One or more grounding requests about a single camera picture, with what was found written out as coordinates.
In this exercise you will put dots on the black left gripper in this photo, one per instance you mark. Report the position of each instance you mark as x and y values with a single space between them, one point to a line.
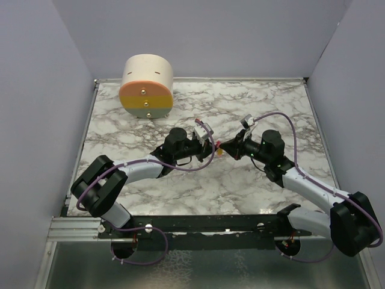
204 149

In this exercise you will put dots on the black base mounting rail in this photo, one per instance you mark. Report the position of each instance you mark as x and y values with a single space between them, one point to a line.
216 232

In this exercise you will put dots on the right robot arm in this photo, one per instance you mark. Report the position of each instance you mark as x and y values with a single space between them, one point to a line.
349 221

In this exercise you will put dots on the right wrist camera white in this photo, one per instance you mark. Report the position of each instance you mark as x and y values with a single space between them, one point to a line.
248 123

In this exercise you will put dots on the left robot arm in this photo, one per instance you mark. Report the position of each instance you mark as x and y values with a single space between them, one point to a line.
99 186

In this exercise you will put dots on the round three-drawer storage box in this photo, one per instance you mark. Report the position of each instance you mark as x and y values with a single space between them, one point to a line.
146 89

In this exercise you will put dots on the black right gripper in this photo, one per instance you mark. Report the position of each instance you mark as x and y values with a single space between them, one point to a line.
234 148

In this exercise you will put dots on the aluminium table frame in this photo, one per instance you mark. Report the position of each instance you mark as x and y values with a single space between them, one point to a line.
231 189

